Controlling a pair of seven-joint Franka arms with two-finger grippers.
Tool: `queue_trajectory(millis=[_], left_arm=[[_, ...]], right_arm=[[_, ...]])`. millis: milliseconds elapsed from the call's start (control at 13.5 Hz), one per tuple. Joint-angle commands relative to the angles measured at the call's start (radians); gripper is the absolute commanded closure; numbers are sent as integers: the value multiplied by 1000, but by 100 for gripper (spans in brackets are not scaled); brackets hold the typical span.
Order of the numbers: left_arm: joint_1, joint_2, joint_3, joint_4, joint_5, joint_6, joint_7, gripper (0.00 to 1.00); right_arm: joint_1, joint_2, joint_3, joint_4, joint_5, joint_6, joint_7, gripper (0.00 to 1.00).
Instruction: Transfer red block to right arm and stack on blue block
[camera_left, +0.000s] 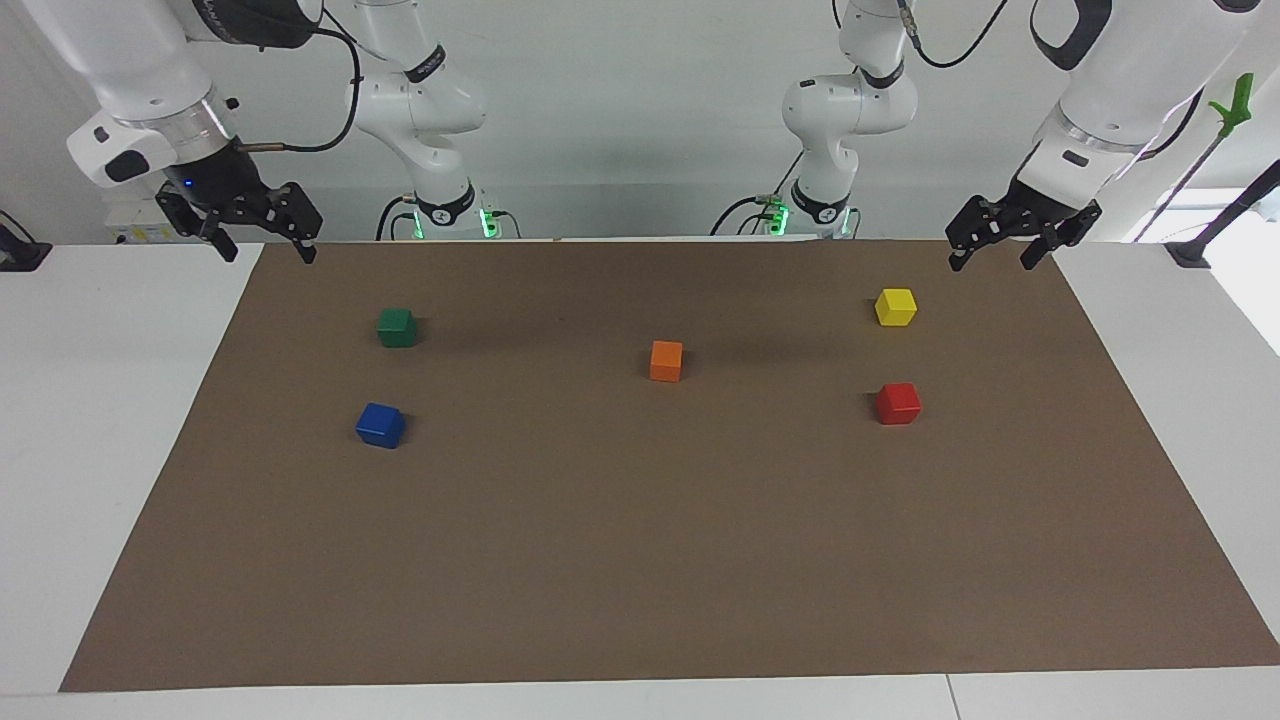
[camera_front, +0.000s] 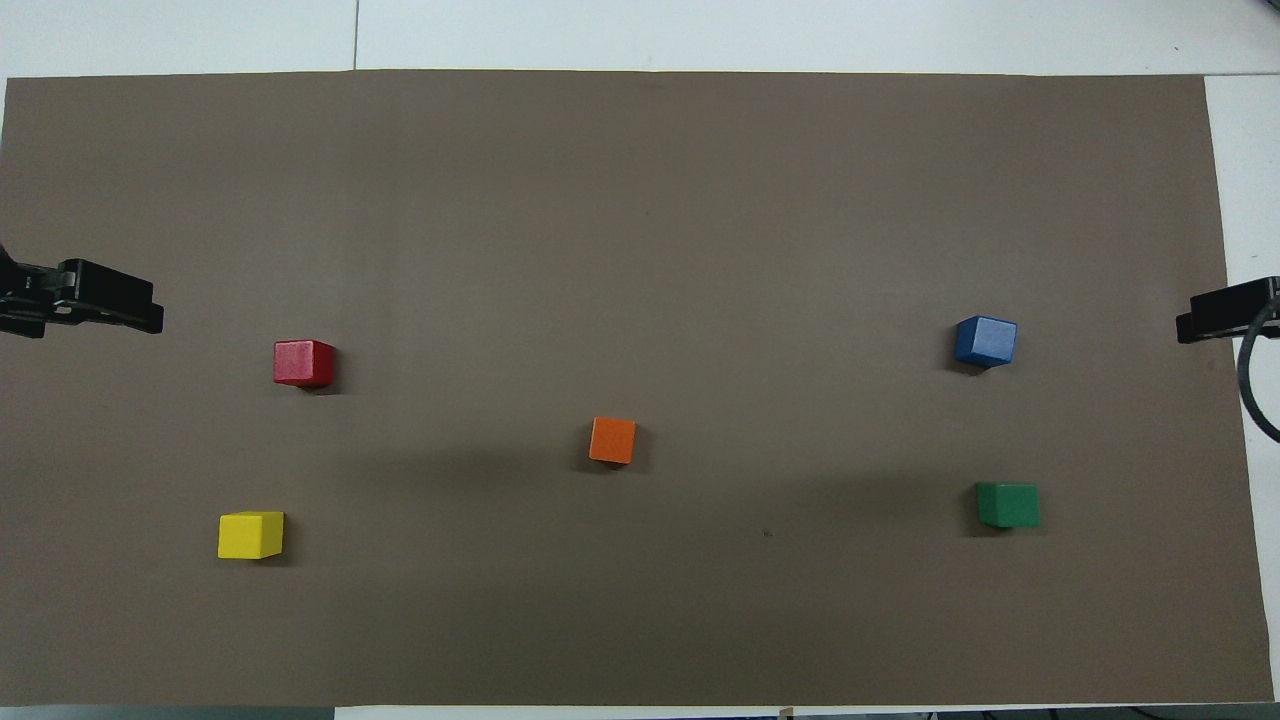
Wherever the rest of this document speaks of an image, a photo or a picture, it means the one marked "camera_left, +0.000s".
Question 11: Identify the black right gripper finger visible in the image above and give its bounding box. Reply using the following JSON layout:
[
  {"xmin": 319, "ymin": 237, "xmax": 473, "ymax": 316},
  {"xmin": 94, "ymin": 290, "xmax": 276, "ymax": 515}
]
[
  {"xmin": 154, "ymin": 182, "xmax": 242, "ymax": 265},
  {"xmin": 267, "ymin": 181, "xmax": 324, "ymax": 266}
]

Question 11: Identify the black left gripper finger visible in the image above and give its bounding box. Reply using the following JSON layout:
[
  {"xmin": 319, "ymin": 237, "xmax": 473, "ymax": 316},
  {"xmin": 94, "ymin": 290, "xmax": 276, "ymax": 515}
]
[
  {"xmin": 1019, "ymin": 201, "xmax": 1104, "ymax": 272},
  {"xmin": 945, "ymin": 195, "xmax": 1012, "ymax": 274}
]

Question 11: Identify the red cube block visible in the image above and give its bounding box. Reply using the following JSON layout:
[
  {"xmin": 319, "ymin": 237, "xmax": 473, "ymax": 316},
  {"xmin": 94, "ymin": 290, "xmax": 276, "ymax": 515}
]
[{"xmin": 876, "ymin": 382, "xmax": 922, "ymax": 426}]

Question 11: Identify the blue cube block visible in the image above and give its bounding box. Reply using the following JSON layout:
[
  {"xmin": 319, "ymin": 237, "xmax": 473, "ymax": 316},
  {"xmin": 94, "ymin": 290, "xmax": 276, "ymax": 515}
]
[{"xmin": 355, "ymin": 402, "xmax": 407, "ymax": 450}]

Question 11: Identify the white power strip box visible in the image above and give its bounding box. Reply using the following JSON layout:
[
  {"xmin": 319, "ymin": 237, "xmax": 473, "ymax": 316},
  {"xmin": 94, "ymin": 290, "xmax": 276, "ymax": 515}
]
[{"xmin": 105, "ymin": 195, "xmax": 201, "ymax": 246}]

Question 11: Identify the black table clamp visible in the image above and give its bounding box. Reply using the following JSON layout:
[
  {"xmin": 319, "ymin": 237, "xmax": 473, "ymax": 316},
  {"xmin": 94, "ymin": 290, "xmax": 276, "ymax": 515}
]
[{"xmin": 0, "ymin": 210, "xmax": 53, "ymax": 273}]

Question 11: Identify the green clip on rod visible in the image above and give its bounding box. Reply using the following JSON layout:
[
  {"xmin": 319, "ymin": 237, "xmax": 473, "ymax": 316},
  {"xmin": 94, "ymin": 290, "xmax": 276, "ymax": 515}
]
[{"xmin": 1135, "ymin": 72, "xmax": 1255, "ymax": 244}]

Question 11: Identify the brown table mat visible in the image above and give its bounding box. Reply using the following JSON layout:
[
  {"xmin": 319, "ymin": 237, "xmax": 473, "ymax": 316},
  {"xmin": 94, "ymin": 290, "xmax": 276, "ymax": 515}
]
[{"xmin": 58, "ymin": 238, "xmax": 1280, "ymax": 693}]

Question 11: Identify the black right base cable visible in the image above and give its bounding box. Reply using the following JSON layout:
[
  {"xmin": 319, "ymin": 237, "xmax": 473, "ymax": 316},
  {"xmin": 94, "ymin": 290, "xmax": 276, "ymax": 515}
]
[{"xmin": 375, "ymin": 195, "xmax": 421, "ymax": 241}]

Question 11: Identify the black base cable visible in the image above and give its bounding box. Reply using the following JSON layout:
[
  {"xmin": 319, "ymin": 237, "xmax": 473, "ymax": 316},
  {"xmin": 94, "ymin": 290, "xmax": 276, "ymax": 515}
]
[
  {"xmin": 375, "ymin": 195, "xmax": 421, "ymax": 241},
  {"xmin": 710, "ymin": 150, "xmax": 806, "ymax": 237}
]

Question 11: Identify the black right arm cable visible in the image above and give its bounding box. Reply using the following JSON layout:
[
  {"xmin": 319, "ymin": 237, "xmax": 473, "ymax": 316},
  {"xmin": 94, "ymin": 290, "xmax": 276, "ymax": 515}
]
[{"xmin": 236, "ymin": 8, "xmax": 363, "ymax": 154}]

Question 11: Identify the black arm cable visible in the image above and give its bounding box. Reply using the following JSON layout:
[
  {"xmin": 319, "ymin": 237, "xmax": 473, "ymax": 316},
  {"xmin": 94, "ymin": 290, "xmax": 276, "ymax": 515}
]
[
  {"xmin": 236, "ymin": 8, "xmax": 363, "ymax": 154},
  {"xmin": 893, "ymin": 0, "xmax": 1013, "ymax": 71}
]

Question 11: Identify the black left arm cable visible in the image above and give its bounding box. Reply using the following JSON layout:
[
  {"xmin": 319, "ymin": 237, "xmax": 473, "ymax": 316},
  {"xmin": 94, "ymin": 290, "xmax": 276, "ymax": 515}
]
[{"xmin": 893, "ymin": 0, "xmax": 1013, "ymax": 71}]

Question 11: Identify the black left base cable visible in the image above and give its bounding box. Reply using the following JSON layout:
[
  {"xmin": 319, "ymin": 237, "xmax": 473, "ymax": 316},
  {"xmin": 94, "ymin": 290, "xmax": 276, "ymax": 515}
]
[{"xmin": 710, "ymin": 150, "xmax": 806, "ymax": 237}]

